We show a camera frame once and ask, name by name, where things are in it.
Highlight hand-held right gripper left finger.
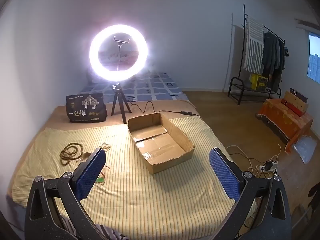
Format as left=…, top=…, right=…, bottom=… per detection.
left=24, top=148, right=107, bottom=240

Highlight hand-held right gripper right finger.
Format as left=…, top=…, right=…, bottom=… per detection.
left=209, top=147, right=292, bottom=240

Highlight green pendant with red cord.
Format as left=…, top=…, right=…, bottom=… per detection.
left=96, top=166, right=112, bottom=185

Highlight brown wooden bead necklace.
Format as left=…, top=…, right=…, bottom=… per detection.
left=59, top=142, right=84, bottom=166

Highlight black printed snack bag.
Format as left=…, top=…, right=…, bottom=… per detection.
left=66, top=93, right=108, bottom=123

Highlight yellow striped bed sheet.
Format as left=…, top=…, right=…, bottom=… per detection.
left=11, top=116, right=258, bottom=240

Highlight orange cloth cover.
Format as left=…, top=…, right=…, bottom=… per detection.
left=256, top=99, right=314, bottom=153

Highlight brown blanket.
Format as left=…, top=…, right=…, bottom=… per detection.
left=46, top=99, right=200, bottom=132

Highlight black tripod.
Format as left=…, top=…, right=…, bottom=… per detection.
left=110, top=81, right=132, bottom=124

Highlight red flat box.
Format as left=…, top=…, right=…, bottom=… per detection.
left=281, top=99, right=306, bottom=117

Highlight black metal shoe rack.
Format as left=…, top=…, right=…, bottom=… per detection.
left=227, top=76, right=282, bottom=105

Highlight yellow box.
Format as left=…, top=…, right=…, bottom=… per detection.
left=250, top=74, right=268, bottom=90

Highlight brown cardboard box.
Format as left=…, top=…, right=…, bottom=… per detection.
left=284, top=88, right=309, bottom=113

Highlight blue checked bed sheet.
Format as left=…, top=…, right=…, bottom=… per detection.
left=81, top=71, right=187, bottom=103

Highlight dark hanging clothes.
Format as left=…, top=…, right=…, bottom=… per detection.
left=261, top=31, right=287, bottom=93

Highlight white striped towel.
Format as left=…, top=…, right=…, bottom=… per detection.
left=244, top=15, right=265, bottom=72

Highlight phone clamp holder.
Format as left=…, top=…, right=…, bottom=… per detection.
left=113, top=36, right=131, bottom=46

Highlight window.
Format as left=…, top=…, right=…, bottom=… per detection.
left=307, top=32, right=320, bottom=83

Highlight black clothes rack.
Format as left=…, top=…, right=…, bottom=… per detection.
left=231, top=4, right=285, bottom=105

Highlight white power strip with cables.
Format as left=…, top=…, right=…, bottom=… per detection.
left=226, top=144, right=283, bottom=180

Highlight black cable with inline controller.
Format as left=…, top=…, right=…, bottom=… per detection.
left=129, top=101, right=200, bottom=117

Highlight white ring light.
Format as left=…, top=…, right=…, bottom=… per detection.
left=89, top=24, right=150, bottom=82

